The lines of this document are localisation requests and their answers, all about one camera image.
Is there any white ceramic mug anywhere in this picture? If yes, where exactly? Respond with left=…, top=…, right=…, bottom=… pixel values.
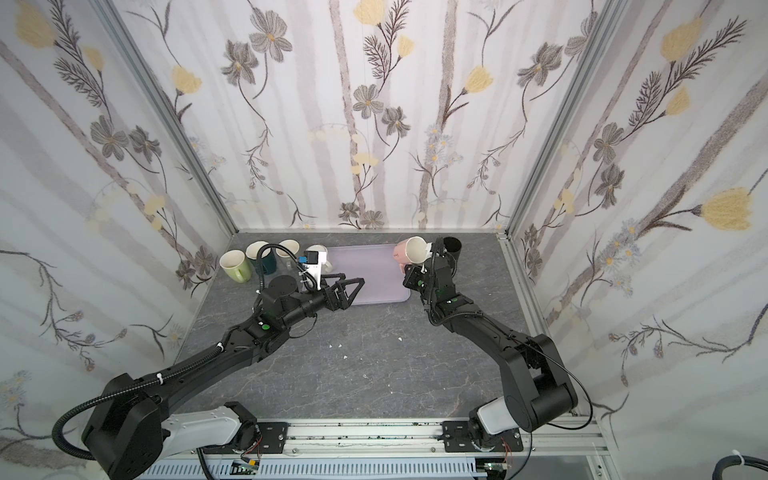
left=305, top=244, right=333, bottom=274

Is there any pink ceramic mug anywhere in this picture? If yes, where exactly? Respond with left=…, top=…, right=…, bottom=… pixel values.
left=393, top=236, right=431, bottom=273

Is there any grey ceramic mug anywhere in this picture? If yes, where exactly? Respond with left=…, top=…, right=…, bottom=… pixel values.
left=277, top=239, right=300, bottom=270

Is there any black ceramic mug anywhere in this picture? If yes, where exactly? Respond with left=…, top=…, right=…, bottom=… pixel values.
left=443, top=236, right=463, bottom=265

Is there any dark green ceramic mug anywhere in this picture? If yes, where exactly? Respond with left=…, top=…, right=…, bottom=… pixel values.
left=245, top=240, right=277, bottom=275

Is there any light green ceramic mug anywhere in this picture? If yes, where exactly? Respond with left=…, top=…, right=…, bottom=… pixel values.
left=219, top=250, right=252, bottom=284

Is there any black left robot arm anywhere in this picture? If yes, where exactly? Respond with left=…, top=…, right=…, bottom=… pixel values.
left=81, top=274, right=365, bottom=479

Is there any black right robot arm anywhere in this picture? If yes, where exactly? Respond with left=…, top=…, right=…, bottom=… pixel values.
left=403, top=264, right=579, bottom=443

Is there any lilac plastic tray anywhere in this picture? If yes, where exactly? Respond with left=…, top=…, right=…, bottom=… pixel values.
left=328, top=244, right=411, bottom=306

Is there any black corrugated right cable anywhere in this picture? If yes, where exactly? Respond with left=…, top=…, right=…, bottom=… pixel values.
left=430, top=237, right=457, bottom=289

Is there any black corrugated cable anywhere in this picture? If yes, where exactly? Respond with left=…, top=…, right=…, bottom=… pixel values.
left=430, top=237, right=457, bottom=289
left=50, top=242, right=316, bottom=462

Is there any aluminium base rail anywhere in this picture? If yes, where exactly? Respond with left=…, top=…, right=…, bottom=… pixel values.
left=141, top=417, right=620, bottom=479

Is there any black corrugated left cable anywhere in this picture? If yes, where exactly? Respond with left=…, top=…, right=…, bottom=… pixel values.
left=50, top=242, right=316, bottom=462

